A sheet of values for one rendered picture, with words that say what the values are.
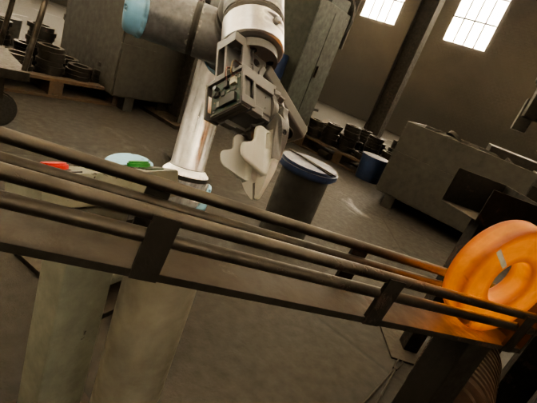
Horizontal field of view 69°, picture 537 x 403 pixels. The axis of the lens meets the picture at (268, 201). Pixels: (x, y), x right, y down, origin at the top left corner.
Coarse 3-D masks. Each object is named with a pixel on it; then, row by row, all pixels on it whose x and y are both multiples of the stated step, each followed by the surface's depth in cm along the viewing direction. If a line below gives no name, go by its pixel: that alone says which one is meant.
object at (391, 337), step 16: (464, 176) 148; (480, 176) 148; (448, 192) 151; (464, 192) 151; (480, 192) 150; (496, 192) 123; (512, 192) 145; (464, 208) 149; (480, 208) 153; (496, 208) 125; (512, 208) 125; (528, 208) 125; (480, 224) 127; (464, 240) 141; (384, 336) 159; (400, 336) 163; (416, 336) 153; (400, 352) 153; (416, 352) 155
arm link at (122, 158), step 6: (108, 156) 121; (114, 156) 122; (120, 156) 123; (126, 156) 124; (132, 156) 125; (138, 156) 127; (120, 162) 119; (126, 162) 120; (150, 162) 125; (132, 216) 124
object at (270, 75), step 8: (272, 72) 55; (272, 80) 55; (280, 88) 56; (288, 96) 58; (288, 104) 57; (288, 112) 57; (296, 112) 59; (288, 120) 58; (296, 120) 58; (296, 128) 58; (304, 128) 60; (288, 136) 59; (296, 136) 59
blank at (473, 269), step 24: (480, 240) 48; (504, 240) 46; (528, 240) 47; (456, 264) 49; (480, 264) 47; (504, 264) 48; (528, 264) 50; (456, 288) 49; (480, 288) 49; (504, 288) 54; (528, 288) 52; (480, 312) 51
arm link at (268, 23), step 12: (228, 12) 54; (240, 12) 53; (252, 12) 52; (264, 12) 53; (228, 24) 54; (240, 24) 52; (252, 24) 52; (264, 24) 52; (276, 24) 54; (228, 36) 53; (252, 36) 53; (264, 36) 53; (276, 36) 53; (276, 48) 55
